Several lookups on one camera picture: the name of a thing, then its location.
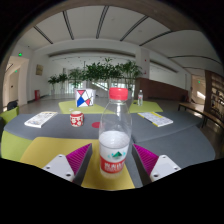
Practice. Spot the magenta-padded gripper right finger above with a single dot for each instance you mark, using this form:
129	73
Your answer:
163	166

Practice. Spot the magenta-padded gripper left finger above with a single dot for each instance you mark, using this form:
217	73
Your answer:
61	166

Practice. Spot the clear red-capped water bottle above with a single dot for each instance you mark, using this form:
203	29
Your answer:
115	146

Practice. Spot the small clear water bottle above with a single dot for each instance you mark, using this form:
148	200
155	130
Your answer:
140	99

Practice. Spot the yellow-edged booklet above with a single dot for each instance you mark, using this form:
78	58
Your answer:
156	119

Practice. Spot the red and white mug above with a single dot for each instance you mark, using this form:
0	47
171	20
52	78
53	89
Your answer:
76	119

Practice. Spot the open printed magazine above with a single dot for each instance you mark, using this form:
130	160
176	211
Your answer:
40	119

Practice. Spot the dark wooden bench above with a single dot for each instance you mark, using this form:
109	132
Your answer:
196	108

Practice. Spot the white cube with coloured triangles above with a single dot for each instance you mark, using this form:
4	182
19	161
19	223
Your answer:
85	98

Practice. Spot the lime green seat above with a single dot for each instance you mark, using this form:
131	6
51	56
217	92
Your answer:
9	115

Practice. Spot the red fire extinguisher box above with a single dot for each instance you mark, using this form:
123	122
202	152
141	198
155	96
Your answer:
37	95

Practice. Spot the black bag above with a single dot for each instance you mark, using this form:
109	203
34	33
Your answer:
12	105

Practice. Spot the wooden shelf unit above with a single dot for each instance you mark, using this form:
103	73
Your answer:
216	96

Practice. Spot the row of potted green plants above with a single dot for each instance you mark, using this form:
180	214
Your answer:
100	71

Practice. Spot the framed wall picture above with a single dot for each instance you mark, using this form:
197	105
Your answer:
39	69

